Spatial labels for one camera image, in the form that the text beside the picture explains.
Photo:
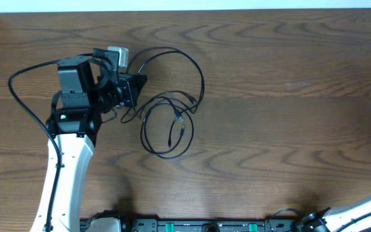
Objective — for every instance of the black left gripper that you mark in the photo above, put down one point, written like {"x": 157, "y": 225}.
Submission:
{"x": 133, "y": 86}

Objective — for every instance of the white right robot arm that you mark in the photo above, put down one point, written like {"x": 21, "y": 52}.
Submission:
{"x": 352, "y": 218}

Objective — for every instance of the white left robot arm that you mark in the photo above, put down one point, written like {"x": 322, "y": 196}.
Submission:
{"x": 90, "y": 86}

